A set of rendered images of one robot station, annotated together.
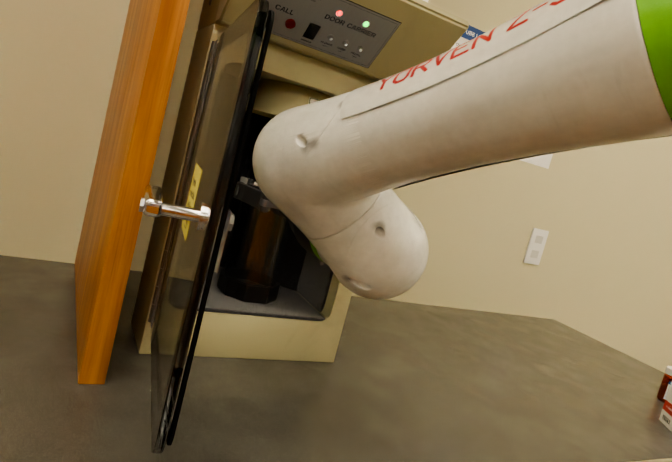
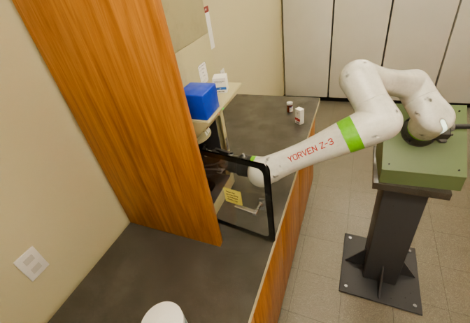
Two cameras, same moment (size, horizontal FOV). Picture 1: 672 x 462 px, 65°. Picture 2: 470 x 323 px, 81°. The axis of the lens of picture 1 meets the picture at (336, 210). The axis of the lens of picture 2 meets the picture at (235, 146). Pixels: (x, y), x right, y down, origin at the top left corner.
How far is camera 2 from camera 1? 0.87 m
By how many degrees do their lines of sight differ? 43
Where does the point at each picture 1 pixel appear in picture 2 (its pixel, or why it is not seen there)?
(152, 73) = (203, 180)
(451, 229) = not seen: hidden behind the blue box
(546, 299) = not seen: hidden behind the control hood
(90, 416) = (236, 248)
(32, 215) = (106, 224)
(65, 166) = (103, 202)
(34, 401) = (224, 258)
